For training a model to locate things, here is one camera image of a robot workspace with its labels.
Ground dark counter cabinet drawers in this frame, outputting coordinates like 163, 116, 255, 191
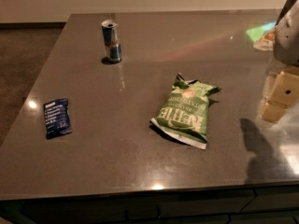
0, 186, 299, 224

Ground blue silver energy drink can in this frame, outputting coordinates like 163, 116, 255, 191
101, 20, 121, 63

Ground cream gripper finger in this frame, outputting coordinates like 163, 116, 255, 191
260, 102, 287, 123
269, 66, 299, 107

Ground dark blue snack bar wrapper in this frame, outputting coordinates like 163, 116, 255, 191
43, 98, 72, 139

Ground green jalapeno chip bag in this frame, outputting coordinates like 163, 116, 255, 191
150, 75, 221, 150

